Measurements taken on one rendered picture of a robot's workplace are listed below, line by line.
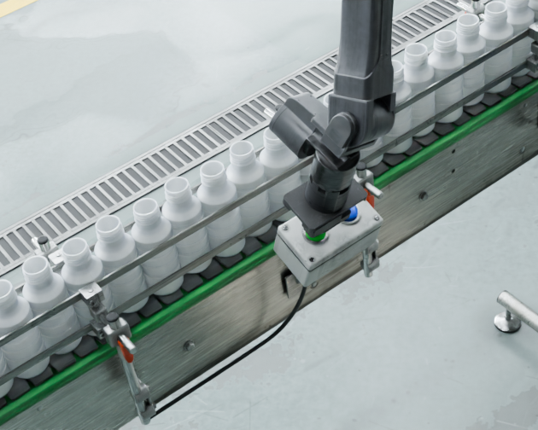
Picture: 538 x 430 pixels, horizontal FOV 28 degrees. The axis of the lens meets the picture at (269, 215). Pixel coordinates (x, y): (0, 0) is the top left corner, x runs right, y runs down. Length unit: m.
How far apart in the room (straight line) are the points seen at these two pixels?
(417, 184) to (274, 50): 2.06
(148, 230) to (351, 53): 0.44
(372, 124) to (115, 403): 0.64
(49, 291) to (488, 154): 0.86
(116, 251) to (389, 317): 1.45
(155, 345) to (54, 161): 1.97
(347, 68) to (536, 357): 1.62
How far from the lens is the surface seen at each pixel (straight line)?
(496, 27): 1.89
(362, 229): 1.56
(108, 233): 1.53
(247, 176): 1.63
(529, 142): 2.07
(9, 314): 1.51
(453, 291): 2.96
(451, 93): 1.85
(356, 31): 1.31
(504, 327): 2.86
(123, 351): 1.52
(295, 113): 1.39
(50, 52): 4.10
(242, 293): 1.71
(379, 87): 1.32
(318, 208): 1.43
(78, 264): 1.53
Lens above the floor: 2.19
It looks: 43 degrees down
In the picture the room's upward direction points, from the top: 9 degrees counter-clockwise
